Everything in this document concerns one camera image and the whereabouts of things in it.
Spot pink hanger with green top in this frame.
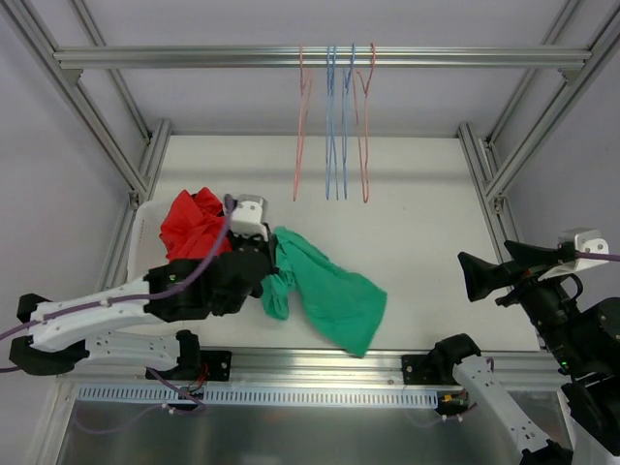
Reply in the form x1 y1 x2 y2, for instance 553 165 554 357
353 43 377 203

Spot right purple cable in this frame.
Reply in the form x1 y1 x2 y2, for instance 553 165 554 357
575 249 620 265

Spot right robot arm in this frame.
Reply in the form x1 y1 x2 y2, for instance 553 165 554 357
425 238 619 464

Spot red tank top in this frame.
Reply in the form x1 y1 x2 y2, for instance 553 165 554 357
160 187 224 262

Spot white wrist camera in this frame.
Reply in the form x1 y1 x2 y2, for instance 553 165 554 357
231 194 268 240
539 228 609 281

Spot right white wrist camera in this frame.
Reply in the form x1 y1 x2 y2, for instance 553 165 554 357
539 228 609 281

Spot light blue hanger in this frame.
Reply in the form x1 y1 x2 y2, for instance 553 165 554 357
325 45 338 201

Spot white slotted cable duct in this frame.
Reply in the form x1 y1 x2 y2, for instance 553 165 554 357
77 384 439 409

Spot blue hanger with red top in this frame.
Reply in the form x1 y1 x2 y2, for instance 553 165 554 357
341 45 356 200

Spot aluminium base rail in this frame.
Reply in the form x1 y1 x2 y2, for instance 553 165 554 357
55 344 563 391

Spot aluminium frame right posts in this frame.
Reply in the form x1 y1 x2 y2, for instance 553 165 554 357
456 1 619 260

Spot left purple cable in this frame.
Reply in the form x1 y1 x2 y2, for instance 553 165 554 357
0 193 238 374

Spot white plastic basket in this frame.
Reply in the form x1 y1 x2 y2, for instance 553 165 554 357
127 200 172 281

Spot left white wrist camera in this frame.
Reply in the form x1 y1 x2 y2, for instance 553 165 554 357
231 194 268 240

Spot aluminium hanging rail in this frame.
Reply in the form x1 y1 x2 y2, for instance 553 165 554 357
53 45 593 70

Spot aluminium frame posts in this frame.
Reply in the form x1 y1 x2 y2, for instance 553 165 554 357
456 1 619 260
0 0 173 204

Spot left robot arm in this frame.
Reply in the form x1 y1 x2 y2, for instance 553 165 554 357
8 233 277 380

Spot blue hanger with black top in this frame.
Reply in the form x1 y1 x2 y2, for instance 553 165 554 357
326 45 339 200

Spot green tank top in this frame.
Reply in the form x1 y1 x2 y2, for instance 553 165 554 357
261 227 388 357

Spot aluminium frame left posts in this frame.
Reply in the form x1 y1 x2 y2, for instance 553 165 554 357
0 0 173 204

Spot purple cable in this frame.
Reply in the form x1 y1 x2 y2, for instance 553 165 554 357
575 249 620 265
0 193 238 374

